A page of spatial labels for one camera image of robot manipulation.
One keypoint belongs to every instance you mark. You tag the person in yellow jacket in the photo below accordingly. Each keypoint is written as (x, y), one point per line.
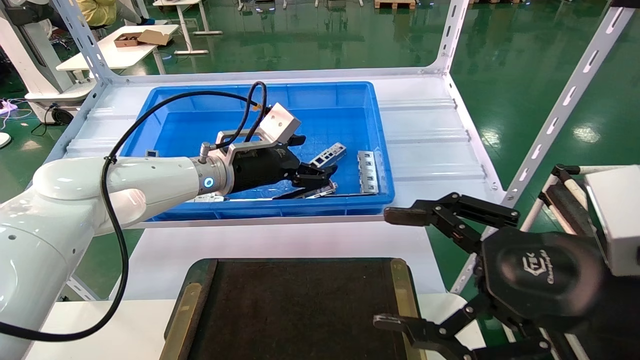
(97, 11)

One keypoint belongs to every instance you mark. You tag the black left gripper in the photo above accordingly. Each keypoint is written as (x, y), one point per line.
(260, 167)

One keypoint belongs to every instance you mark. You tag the silver bracket with rectangular cutouts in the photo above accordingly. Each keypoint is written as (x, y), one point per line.
(330, 154)

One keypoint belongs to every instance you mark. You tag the silver flat slotted metal part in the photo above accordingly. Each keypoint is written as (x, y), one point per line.
(368, 172)

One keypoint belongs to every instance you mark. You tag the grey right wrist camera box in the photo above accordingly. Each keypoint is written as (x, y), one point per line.
(617, 220)

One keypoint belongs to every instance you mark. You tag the white work table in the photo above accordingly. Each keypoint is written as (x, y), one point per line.
(120, 55)

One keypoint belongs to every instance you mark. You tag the silver slotted metal bracket part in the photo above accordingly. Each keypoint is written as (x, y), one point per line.
(210, 198)

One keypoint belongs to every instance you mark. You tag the wooden pallet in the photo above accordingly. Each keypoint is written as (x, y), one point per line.
(395, 4)

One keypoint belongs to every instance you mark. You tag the blue plastic bin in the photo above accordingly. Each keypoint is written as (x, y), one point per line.
(325, 97)

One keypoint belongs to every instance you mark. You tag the black tray container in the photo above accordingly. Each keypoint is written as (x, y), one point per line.
(310, 300)

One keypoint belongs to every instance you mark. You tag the white machine stand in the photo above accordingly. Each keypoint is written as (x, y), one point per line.
(30, 60)

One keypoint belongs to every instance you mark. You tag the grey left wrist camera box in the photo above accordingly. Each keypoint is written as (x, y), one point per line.
(277, 122)

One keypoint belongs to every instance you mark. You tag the white desk with legs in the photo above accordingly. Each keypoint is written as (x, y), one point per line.
(187, 25)

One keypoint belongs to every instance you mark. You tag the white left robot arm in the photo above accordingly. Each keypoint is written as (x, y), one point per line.
(125, 175)

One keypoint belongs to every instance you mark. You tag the open cardboard box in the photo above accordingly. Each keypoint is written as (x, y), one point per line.
(150, 37)

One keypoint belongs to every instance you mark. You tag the white tube cart frame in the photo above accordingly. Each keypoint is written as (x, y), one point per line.
(562, 202)

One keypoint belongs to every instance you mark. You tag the dark long metal bracket part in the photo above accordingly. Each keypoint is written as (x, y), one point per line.
(325, 190)

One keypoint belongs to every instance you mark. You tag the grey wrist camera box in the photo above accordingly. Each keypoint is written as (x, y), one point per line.
(617, 220)
(277, 122)

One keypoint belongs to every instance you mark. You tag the white metal shelf rack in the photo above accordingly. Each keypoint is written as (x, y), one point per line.
(452, 35)

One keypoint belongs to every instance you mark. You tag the grey upright metal bracket part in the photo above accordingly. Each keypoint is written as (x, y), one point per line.
(151, 153)

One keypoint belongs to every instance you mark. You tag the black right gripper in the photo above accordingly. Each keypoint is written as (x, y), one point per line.
(540, 275)

